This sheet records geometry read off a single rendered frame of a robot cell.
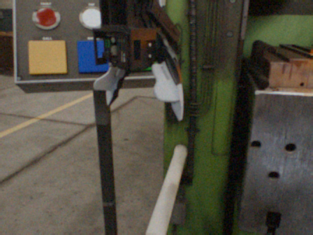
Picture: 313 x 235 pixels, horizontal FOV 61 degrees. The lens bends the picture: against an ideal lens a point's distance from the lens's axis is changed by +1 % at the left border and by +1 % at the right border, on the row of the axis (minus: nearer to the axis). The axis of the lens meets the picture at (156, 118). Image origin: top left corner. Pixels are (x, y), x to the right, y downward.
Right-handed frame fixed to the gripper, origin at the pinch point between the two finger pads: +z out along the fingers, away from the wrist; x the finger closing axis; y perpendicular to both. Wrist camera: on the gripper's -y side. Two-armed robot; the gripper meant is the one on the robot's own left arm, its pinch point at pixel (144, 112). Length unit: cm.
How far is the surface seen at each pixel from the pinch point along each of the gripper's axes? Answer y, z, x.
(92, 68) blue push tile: -6.1, -5.0, -18.6
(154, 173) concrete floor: -109, 93, -72
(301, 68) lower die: -43.9, -3.4, 18.6
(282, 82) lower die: -42.5, 0.7, 15.0
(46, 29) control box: -3.1, -13.0, -28.9
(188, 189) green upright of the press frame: -47, 48, -13
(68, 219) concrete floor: -41, 93, -87
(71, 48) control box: -5.3, -9.1, -23.8
